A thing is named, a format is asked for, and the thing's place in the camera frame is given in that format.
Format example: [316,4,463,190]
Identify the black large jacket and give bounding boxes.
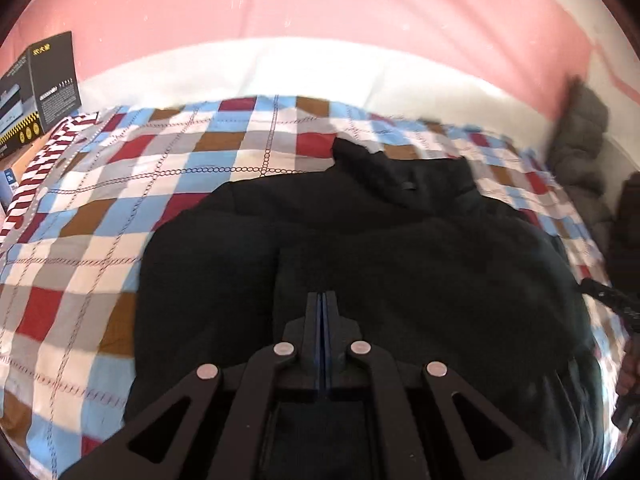
[125,139,604,479]

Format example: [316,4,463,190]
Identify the pink curtain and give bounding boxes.
[1,0,639,116]

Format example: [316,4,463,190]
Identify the grey puffer jacket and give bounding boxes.
[546,78,614,255]

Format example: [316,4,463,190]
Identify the checkered bed sheet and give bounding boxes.
[1,96,606,479]

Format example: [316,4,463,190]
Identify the red white striped cloth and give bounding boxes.
[1,112,100,242]

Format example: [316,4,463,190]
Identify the black garment at bedside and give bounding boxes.
[605,171,640,298]

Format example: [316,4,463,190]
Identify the person's right hand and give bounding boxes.
[615,338,640,396]

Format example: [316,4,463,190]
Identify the black product box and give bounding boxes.
[0,32,81,158]

